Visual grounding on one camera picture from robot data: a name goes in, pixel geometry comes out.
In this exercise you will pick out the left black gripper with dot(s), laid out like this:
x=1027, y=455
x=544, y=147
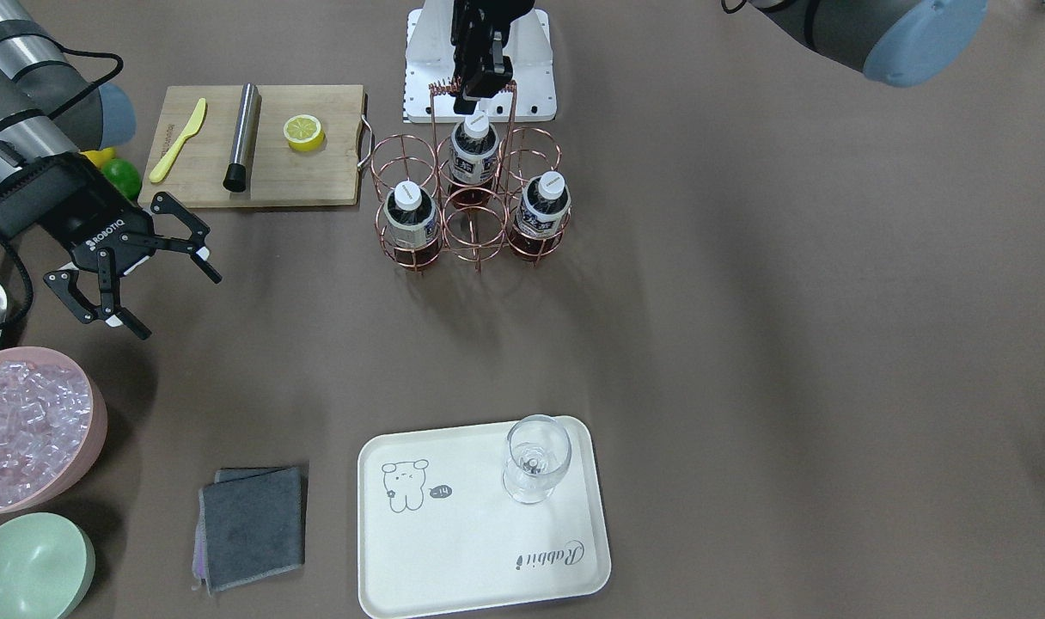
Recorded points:
x=481, y=53

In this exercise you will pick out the green bowl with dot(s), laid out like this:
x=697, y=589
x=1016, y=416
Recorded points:
x=47, y=565

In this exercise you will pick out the yellow plastic knife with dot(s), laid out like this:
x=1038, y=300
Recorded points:
x=190, y=130

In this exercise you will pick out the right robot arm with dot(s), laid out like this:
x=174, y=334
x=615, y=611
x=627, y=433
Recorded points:
x=50, y=116

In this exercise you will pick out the tea bottle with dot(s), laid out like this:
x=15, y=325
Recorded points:
x=474, y=145
x=538, y=223
x=411, y=218

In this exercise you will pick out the green lime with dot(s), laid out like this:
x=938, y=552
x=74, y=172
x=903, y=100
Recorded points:
x=123, y=175

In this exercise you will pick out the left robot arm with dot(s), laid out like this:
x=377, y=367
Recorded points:
x=901, y=43

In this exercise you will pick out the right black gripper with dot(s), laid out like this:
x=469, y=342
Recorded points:
x=103, y=234

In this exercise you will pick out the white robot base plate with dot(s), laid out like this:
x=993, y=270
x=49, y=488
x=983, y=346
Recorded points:
x=429, y=87

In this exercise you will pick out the copper wire bottle basket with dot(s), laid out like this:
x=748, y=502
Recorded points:
x=474, y=234

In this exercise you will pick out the half lemon slice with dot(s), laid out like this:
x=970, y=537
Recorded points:
x=304, y=133

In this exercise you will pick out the clear wine glass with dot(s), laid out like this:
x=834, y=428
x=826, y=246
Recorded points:
x=538, y=453

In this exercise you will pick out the pink bowl of ice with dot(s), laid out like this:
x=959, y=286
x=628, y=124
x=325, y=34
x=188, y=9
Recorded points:
x=53, y=424

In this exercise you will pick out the cream rabbit tray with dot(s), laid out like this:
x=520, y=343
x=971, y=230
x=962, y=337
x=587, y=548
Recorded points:
x=438, y=532

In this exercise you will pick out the wooden cutting board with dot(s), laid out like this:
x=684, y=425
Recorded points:
x=280, y=177

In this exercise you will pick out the yellow lemon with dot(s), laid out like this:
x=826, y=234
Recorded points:
x=101, y=157

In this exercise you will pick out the steel cylinder muddler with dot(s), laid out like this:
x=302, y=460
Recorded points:
x=238, y=171

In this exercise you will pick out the grey folded cloth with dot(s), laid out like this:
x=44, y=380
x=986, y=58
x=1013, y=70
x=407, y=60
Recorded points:
x=251, y=526

